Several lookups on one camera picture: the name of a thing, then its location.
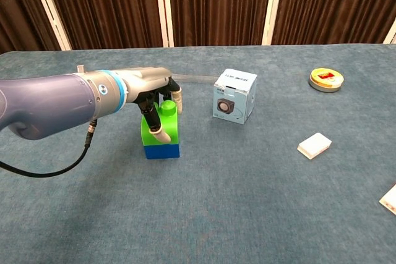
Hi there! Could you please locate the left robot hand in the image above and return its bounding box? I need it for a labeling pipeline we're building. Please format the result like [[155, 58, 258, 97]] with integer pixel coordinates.
[[116, 66, 184, 143]]

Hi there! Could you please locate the green toy building block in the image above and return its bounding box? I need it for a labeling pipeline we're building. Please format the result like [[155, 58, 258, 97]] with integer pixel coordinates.
[[140, 100, 181, 147]]

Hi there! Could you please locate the blue toy building block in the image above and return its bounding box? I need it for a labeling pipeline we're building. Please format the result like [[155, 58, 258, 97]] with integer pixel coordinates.
[[144, 143, 181, 160]]

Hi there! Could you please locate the clear plastic ruler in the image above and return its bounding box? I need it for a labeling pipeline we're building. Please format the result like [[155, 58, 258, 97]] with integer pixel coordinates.
[[170, 73, 219, 85]]

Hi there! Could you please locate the light blue speaker box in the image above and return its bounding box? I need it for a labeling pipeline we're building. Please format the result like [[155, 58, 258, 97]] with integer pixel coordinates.
[[212, 68, 258, 125]]

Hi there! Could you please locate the brown curtain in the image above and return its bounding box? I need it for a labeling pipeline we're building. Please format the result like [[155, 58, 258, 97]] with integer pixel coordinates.
[[0, 0, 396, 55]]

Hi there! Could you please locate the small white box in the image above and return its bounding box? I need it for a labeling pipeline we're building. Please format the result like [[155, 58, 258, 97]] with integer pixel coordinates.
[[297, 132, 333, 160]]

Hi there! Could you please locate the round yellow tin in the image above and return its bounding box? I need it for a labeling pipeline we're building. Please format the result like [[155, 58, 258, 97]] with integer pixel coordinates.
[[308, 67, 345, 93]]

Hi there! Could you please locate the white card box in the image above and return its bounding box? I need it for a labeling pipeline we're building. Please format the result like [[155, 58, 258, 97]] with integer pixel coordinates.
[[379, 183, 396, 216]]

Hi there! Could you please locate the white screen frame post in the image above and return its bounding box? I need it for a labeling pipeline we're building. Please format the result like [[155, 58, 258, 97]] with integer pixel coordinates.
[[27, 0, 73, 51], [382, 15, 396, 45], [153, 0, 174, 48], [261, 0, 285, 46]]

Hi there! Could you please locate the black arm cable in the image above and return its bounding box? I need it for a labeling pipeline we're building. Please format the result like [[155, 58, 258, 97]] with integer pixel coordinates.
[[0, 119, 98, 179]]

